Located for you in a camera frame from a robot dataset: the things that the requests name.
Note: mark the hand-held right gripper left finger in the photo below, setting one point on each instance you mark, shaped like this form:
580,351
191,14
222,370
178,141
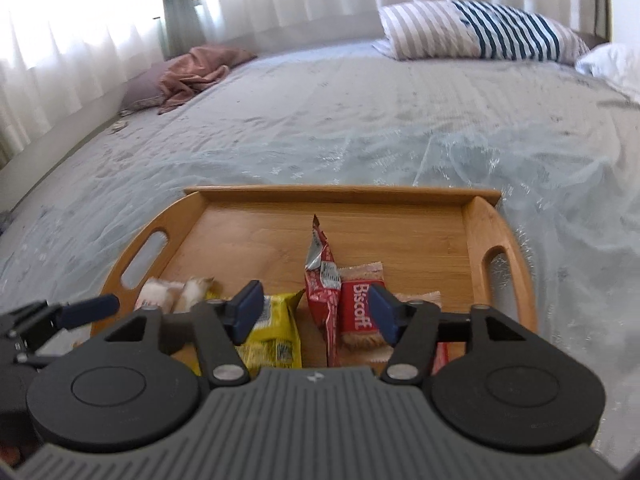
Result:
247,312

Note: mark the pink crumpled cloth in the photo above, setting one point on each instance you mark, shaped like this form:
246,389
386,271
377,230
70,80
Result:
200,72

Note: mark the striped pillow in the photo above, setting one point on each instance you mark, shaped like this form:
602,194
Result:
480,30

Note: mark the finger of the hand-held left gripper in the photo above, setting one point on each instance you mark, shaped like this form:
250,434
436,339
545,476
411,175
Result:
87,308

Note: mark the small white pink candy packet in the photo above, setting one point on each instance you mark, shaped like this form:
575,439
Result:
195,292

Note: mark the white pillow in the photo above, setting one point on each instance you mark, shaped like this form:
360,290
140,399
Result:
612,70

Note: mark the red biscuit packet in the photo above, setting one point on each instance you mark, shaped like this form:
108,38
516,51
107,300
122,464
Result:
356,310

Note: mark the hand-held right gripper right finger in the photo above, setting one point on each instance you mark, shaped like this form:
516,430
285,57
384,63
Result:
386,316

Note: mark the red and beige cracker packet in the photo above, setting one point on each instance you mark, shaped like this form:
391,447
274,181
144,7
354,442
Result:
443,357

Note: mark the green curtain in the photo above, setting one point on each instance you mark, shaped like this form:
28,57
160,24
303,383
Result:
603,0
181,5

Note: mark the long red snack packet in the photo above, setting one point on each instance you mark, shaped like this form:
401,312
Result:
322,290

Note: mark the small grey trinket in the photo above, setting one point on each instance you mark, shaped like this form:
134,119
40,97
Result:
119,125

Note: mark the pink and white candy packet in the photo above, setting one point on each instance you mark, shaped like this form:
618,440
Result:
152,294

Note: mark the yellow snack packet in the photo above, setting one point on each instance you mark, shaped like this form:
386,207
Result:
275,340

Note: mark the purple pillow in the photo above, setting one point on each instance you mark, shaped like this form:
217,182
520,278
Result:
142,90

